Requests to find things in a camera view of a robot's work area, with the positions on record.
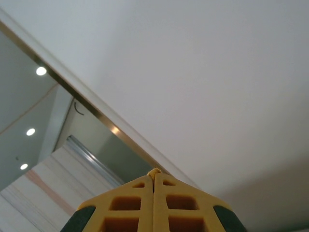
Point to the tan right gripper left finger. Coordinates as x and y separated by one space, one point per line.
146 217

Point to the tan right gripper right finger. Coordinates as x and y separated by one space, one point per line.
160 217

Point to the mustard yellow t-shirt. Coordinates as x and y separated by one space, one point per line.
153 172

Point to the round recessed ceiling light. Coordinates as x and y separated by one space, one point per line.
30 131
41 70
23 166

